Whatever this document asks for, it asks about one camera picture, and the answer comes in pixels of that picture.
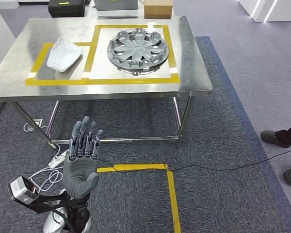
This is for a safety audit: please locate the white desk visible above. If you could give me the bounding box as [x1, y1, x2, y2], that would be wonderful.
[85, 0, 175, 19]

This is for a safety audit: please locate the white power strip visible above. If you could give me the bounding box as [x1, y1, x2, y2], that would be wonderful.
[48, 149, 68, 169]

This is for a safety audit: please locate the white curved panel part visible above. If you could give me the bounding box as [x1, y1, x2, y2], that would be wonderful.
[47, 36, 82, 73]

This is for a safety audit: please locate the white lit wall block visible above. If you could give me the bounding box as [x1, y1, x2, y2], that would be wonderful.
[237, 0, 291, 23]

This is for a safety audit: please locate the grey wheel hubcap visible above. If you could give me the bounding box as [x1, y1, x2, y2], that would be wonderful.
[107, 28, 170, 76]

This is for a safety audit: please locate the black carrying case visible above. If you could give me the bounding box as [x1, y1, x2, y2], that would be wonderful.
[48, 0, 85, 18]

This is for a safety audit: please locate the person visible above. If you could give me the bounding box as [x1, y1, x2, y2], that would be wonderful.
[261, 123, 291, 187]

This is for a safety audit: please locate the white power cable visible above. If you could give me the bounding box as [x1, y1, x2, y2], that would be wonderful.
[23, 122, 64, 194]

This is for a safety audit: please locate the stainless steel table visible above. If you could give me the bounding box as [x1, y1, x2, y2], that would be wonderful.
[0, 16, 213, 149]

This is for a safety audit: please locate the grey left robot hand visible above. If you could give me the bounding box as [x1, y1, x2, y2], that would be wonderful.
[62, 116, 104, 200]

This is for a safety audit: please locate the silver flat device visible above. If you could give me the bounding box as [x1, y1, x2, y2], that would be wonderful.
[97, 14, 139, 20]

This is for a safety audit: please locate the brown cardboard box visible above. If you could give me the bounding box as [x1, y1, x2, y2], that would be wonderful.
[144, 0, 173, 20]

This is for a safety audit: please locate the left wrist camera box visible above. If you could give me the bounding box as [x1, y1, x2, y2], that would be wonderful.
[8, 176, 39, 204]

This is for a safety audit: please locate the grey laptop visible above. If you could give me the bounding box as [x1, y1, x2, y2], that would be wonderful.
[95, 0, 138, 11]

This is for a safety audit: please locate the grey power adapter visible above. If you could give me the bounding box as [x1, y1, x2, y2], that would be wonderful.
[27, 119, 43, 132]

